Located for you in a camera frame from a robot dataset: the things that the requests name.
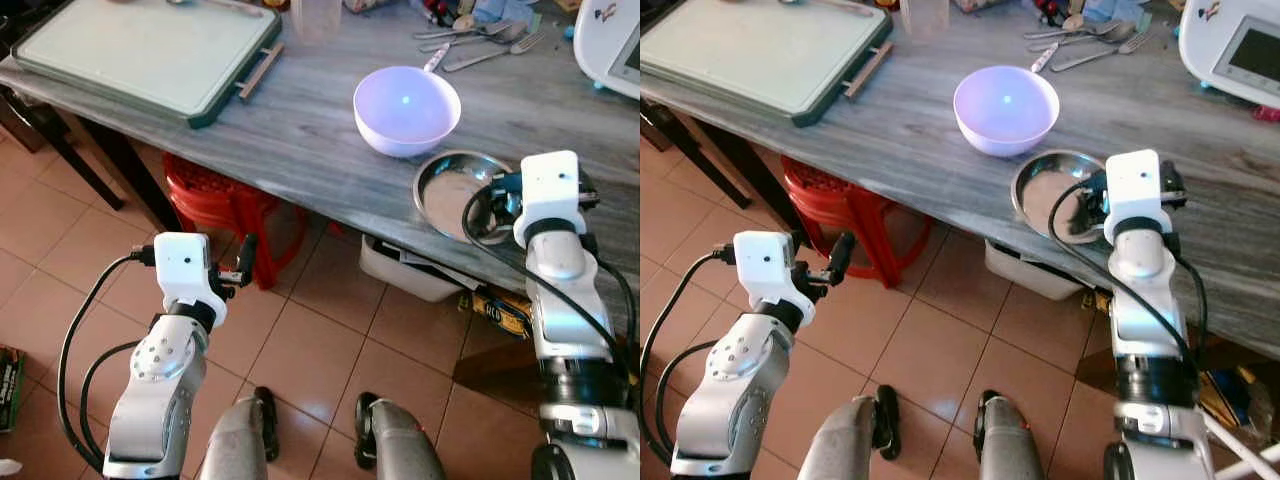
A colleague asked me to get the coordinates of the white plastic storage box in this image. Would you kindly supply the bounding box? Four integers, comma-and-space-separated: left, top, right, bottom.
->
985, 240, 1086, 301
360, 235, 466, 303

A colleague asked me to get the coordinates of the shallow stainless steel bowl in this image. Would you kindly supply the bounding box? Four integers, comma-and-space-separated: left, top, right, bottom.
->
412, 150, 521, 244
1010, 150, 1111, 244

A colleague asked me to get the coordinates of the white kitchen appliance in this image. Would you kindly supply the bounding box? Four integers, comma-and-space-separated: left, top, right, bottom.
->
573, 0, 641, 99
1178, 0, 1280, 109

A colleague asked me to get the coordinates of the blue yellow plastic bag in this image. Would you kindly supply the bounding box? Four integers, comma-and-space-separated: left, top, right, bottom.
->
1200, 365, 1263, 429

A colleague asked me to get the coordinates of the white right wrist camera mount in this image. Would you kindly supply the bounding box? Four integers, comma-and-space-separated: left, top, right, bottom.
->
513, 150, 586, 249
1103, 149, 1171, 246

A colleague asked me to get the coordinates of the blue cloth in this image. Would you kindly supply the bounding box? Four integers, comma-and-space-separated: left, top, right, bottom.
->
472, 0, 541, 26
1085, 0, 1151, 23

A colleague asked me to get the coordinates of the grey robot leg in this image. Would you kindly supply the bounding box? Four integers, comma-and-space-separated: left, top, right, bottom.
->
972, 390, 1047, 480
355, 392, 447, 480
200, 385, 283, 480
798, 385, 903, 480

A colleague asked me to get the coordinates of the grey marble-top wooden table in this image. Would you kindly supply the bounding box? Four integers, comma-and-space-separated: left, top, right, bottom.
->
640, 0, 1280, 401
0, 0, 641, 416

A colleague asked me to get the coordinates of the long steel spoon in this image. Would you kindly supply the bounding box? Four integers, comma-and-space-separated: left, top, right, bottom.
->
780, 0, 876, 16
165, 0, 266, 16

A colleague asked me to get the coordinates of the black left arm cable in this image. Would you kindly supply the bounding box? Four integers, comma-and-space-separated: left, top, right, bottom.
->
655, 348, 717, 463
78, 340, 143, 463
640, 246, 737, 401
57, 248, 157, 471

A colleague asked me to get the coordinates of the green printed box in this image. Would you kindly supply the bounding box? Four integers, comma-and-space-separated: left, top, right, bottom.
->
0, 345, 26, 433

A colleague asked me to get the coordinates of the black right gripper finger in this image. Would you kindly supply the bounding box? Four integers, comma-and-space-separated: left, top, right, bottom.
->
476, 198, 513, 238
1062, 192, 1105, 238

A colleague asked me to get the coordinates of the clear plastic cup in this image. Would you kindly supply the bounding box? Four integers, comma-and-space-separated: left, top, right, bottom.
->
900, 0, 951, 41

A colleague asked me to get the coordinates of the white folding table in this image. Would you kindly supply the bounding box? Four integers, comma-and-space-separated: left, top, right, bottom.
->
1205, 410, 1280, 480

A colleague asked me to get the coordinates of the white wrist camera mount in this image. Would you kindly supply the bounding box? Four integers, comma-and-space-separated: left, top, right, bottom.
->
733, 230, 813, 326
1103, 149, 1171, 246
153, 232, 229, 326
513, 150, 586, 249

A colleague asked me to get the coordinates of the red plastic stool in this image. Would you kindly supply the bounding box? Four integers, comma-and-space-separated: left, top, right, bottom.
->
780, 155, 931, 289
163, 152, 309, 291

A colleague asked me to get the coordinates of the steel table fork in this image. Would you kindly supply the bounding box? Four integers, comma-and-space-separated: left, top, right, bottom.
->
443, 32, 546, 73
1050, 30, 1151, 73

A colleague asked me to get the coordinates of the yellow black snack bag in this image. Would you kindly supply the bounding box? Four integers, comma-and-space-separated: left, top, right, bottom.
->
460, 290, 533, 341

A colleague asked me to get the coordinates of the green-rimmed white cutting board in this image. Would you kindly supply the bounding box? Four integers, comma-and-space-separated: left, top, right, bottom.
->
12, 0, 285, 129
640, 0, 894, 127

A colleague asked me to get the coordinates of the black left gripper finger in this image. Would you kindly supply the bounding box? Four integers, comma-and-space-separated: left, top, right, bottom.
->
235, 234, 259, 291
828, 232, 856, 286

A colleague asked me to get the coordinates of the grey left robot leg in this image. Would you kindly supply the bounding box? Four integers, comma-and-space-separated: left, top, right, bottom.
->
798, 385, 903, 480
200, 385, 283, 480

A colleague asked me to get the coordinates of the grey right robot leg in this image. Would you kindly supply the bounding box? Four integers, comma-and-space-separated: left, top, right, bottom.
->
355, 392, 447, 480
972, 390, 1047, 480

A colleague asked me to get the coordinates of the white round bowl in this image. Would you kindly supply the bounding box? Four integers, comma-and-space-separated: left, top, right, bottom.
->
353, 66, 463, 158
953, 65, 1061, 157

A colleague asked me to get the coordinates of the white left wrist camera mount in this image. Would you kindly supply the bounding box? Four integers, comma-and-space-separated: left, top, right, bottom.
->
733, 230, 813, 326
153, 232, 229, 326

